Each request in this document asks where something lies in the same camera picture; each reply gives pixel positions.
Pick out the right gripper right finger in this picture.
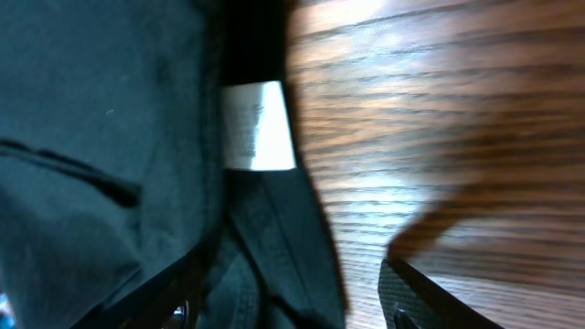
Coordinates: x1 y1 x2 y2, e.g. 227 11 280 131
378 259 502 329

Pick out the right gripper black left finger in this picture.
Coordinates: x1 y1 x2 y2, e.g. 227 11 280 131
73 238 215 329

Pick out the black t-shirt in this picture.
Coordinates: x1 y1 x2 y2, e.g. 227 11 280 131
1 0 346 328

